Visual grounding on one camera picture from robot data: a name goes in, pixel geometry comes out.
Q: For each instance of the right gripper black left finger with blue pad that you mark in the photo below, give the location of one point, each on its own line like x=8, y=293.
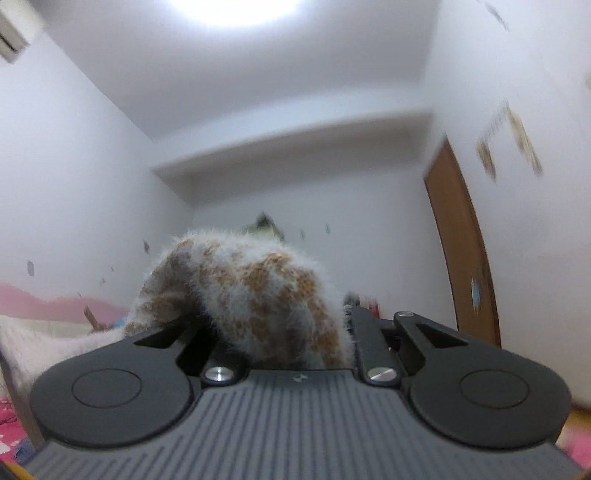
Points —
x=134, y=389

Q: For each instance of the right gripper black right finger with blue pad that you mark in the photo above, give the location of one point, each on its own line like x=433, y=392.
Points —
x=464, y=388

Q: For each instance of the beige white houndstooth cardigan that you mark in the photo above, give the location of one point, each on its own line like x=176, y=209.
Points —
x=270, y=302

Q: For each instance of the pink floral bed sheet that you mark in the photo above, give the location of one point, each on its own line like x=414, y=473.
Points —
x=14, y=442

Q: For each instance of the brown wooden door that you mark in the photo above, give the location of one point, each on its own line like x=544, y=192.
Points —
x=464, y=248

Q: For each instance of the pink bed headboard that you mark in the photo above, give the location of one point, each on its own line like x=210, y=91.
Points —
x=17, y=303

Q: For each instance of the yellow-green wardrobe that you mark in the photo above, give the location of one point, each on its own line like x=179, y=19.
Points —
x=263, y=227

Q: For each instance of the white air conditioner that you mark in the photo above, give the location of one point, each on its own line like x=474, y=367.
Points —
x=20, y=26

